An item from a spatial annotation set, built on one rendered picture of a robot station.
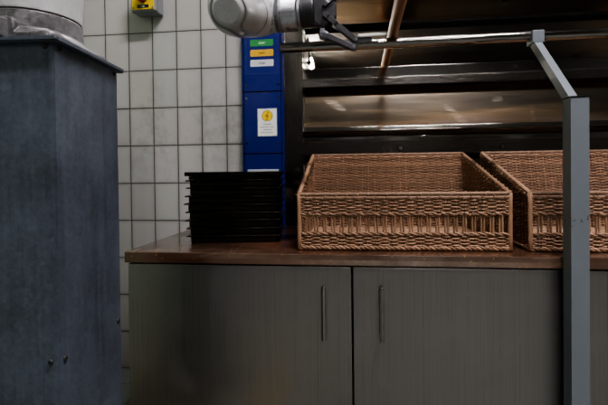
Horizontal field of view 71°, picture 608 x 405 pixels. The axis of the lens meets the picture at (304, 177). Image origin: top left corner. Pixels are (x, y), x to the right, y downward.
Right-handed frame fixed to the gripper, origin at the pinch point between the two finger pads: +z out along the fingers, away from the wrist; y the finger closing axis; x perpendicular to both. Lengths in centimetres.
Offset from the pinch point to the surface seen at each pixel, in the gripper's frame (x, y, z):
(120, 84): -54, 4, -101
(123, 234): -54, 65, -101
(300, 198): -5, 47, -21
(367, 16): -55, -18, -2
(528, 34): -18.2, 3.0, 40.9
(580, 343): 4, 79, 43
